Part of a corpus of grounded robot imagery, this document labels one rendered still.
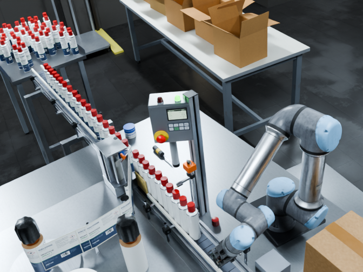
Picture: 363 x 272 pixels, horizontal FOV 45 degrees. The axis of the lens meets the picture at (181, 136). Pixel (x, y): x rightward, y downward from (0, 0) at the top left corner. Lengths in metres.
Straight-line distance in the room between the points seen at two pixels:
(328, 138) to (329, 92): 3.02
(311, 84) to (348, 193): 2.54
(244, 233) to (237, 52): 2.03
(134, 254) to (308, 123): 0.83
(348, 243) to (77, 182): 1.44
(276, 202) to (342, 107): 2.56
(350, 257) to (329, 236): 0.11
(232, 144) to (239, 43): 1.00
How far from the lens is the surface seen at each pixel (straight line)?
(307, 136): 1.60
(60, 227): 2.20
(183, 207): 1.89
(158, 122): 1.78
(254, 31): 3.34
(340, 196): 2.26
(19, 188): 2.58
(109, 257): 2.00
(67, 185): 2.48
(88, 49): 5.70
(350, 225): 1.75
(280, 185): 1.92
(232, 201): 1.63
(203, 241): 1.98
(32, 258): 1.95
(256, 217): 1.58
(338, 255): 1.65
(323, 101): 4.44
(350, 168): 3.69
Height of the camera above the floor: 2.41
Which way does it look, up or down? 37 degrees down
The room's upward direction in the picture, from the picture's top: 8 degrees counter-clockwise
